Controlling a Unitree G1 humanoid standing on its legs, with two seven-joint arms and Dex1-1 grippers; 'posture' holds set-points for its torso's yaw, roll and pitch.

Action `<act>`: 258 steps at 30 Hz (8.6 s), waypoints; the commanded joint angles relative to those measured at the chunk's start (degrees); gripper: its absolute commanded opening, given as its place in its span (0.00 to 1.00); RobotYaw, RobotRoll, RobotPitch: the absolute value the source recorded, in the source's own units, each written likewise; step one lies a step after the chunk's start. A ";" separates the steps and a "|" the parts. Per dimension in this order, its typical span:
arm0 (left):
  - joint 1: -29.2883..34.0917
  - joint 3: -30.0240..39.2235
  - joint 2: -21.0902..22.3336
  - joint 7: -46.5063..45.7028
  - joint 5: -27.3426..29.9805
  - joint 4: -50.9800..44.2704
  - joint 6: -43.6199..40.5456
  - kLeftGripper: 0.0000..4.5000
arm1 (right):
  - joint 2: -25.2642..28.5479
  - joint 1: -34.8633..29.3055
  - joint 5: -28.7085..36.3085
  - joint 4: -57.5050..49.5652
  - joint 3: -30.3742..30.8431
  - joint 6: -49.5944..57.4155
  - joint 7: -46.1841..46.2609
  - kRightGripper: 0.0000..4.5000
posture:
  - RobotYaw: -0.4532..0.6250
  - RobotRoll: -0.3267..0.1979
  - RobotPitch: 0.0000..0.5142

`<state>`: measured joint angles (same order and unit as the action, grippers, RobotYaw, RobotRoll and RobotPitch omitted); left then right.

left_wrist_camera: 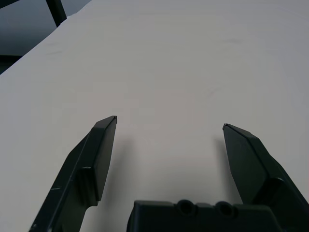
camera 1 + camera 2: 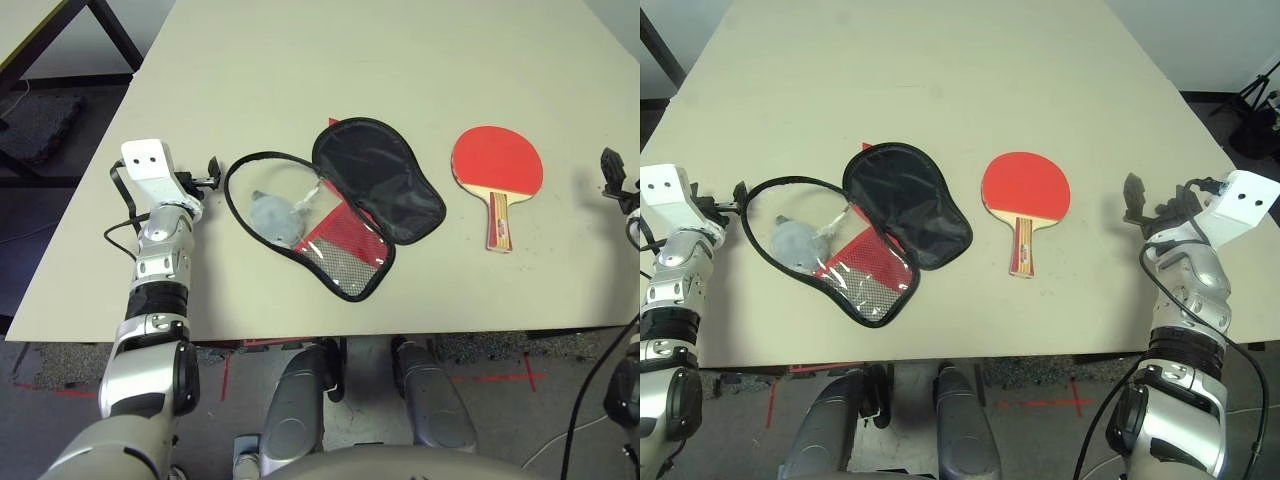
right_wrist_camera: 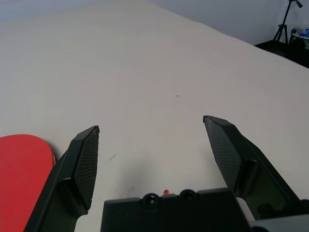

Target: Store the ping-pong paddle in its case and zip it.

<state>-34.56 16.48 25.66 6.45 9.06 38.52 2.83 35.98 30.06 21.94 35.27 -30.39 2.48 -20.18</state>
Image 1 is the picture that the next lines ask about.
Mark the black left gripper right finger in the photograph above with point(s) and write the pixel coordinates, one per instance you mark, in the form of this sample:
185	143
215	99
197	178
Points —
248	169

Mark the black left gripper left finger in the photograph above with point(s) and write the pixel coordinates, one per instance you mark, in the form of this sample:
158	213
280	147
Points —
96	157

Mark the black metal frame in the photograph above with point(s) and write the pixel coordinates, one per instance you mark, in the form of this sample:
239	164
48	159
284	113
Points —
56	12

